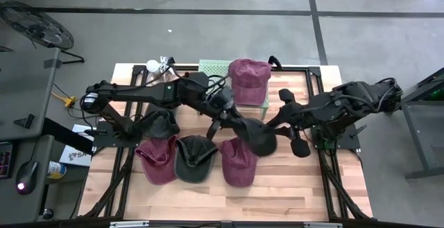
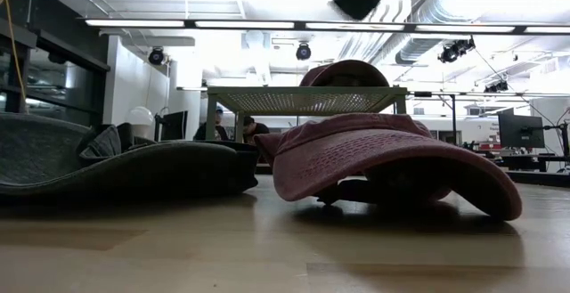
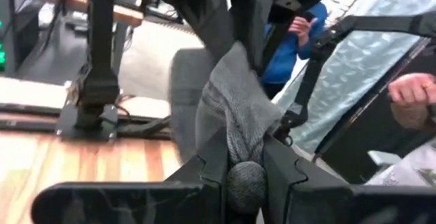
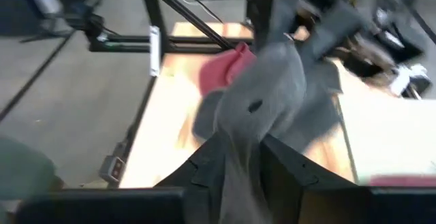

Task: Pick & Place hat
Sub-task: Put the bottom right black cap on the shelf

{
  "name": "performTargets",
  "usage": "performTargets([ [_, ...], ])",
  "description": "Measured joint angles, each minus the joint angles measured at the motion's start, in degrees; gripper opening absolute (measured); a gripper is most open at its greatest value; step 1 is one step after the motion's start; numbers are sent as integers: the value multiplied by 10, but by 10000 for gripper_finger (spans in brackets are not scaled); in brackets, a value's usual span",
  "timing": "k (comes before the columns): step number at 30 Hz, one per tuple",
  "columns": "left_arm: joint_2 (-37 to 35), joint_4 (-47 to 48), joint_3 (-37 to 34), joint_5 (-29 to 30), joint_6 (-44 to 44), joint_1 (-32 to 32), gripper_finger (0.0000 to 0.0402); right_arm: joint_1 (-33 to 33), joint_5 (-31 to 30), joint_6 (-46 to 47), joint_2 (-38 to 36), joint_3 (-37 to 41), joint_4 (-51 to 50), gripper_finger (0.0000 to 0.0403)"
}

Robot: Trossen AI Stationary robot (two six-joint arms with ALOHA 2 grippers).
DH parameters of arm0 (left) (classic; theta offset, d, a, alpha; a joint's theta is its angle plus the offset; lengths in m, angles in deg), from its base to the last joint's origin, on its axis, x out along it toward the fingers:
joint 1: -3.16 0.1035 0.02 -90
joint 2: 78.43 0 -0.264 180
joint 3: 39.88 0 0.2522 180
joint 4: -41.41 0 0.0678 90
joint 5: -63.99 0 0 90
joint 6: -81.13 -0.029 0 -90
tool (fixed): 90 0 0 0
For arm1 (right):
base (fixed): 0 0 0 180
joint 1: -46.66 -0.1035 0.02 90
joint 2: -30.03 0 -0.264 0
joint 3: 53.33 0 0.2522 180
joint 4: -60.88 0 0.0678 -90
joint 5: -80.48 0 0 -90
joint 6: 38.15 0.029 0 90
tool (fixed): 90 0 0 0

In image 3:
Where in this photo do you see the person's hand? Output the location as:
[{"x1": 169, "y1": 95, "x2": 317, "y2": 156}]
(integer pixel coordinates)
[
  {"x1": 387, "y1": 73, "x2": 436, "y2": 106},
  {"x1": 288, "y1": 15, "x2": 318, "y2": 48}
]

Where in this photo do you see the dark grey knit beanie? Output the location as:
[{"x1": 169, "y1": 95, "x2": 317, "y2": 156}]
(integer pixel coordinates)
[{"x1": 169, "y1": 42, "x2": 283, "y2": 214}]

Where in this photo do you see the silver diamond-pattern sheet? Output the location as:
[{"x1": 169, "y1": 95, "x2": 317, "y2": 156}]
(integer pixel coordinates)
[{"x1": 272, "y1": 0, "x2": 436, "y2": 155}]

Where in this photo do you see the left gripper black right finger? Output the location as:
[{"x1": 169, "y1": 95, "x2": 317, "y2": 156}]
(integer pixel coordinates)
[{"x1": 262, "y1": 135, "x2": 436, "y2": 224}]

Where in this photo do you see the person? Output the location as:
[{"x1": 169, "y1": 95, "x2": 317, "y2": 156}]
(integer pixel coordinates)
[{"x1": 259, "y1": 1, "x2": 328, "y2": 99}]

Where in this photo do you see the white paper sheet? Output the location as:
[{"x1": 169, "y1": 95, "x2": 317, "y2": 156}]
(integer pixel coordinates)
[{"x1": 364, "y1": 141, "x2": 436, "y2": 187}]

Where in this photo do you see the black flat panel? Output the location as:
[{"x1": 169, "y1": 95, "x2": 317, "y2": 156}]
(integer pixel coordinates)
[{"x1": 313, "y1": 38, "x2": 436, "y2": 186}]

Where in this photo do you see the computer with green light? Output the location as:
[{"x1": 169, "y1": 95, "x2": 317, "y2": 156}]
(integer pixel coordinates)
[{"x1": 0, "y1": 0, "x2": 39, "y2": 74}]

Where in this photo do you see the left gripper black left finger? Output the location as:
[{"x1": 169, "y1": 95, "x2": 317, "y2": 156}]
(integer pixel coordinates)
[{"x1": 30, "y1": 128, "x2": 230, "y2": 224}]

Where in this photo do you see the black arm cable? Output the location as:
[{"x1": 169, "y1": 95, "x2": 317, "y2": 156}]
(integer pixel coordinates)
[{"x1": 115, "y1": 114, "x2": 171, "y2": 138}]

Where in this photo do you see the black strap with hook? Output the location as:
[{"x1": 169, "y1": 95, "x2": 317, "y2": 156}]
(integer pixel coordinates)
[{"x1": 274, "y1": 11, "x2": 436, "y2": 146}]

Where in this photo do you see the desk with metal frame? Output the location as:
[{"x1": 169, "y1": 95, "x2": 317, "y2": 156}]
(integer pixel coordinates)
[{"x1": 0, "y1": 0, "x2": 144, "y2": 82}]

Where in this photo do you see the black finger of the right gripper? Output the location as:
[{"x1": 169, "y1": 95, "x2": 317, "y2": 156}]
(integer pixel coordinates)
[
  {"x1": 238, "y1": 0, "x2": 290, "y2": 77},
  {"x1": 161, "y1": 0, "x2": 253, "y2": 68}
]

